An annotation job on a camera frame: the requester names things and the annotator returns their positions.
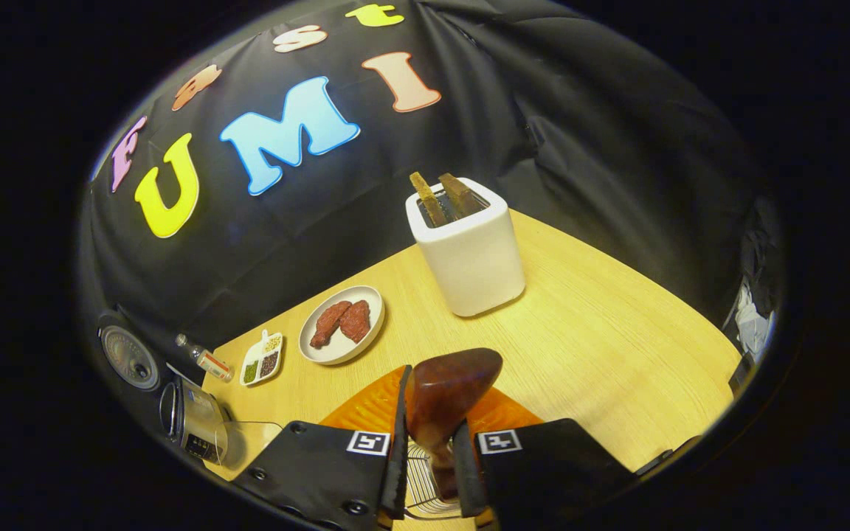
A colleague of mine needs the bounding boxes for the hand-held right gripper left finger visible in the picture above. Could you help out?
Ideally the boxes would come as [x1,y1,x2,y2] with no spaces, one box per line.
[233,365,412,531]

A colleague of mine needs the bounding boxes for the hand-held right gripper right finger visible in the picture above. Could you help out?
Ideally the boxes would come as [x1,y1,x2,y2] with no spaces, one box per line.
[453,387,636,528]

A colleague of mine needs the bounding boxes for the metal wire chopstick holder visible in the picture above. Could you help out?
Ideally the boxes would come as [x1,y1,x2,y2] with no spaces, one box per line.
[403,439,463,519]

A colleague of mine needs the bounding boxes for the brown wooden spoon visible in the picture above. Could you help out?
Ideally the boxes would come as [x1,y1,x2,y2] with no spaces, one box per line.
[404,348,503,502]

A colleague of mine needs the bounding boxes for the clear plastic rice box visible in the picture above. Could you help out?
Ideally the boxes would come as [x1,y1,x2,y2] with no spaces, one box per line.
[226,420,286,474]

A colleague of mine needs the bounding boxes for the grey rice cooker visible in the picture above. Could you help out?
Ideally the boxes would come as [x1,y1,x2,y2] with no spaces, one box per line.
[97,313,230,465]

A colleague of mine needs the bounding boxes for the white round plate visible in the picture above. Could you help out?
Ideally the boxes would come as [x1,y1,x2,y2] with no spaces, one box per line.
[299,285,386,366]

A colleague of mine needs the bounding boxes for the red meat piece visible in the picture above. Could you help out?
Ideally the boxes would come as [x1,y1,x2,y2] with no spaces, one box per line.
[339,299,371,344]
[310,300,353,349]

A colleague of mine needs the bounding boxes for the white divided bean dish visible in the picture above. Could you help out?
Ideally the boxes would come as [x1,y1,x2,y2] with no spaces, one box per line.
[240,330,284,386]

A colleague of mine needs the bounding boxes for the white toaster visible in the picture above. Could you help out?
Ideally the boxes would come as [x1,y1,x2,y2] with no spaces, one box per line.
[405,177,526,318]

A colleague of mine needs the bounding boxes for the small glass bottle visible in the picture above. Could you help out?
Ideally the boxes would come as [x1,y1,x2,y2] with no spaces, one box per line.
[176,334,234,382]

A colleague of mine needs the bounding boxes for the brown toast slice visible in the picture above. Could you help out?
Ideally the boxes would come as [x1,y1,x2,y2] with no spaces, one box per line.
[410,172,448,227]
[439,173,483,219]

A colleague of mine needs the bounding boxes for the black backdrop cloth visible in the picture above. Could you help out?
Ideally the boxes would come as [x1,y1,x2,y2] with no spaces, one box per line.
[78,0,787,384]

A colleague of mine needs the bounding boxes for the dark cloth heap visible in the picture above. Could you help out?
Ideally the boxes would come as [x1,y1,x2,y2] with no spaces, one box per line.
[724,195,785,384]

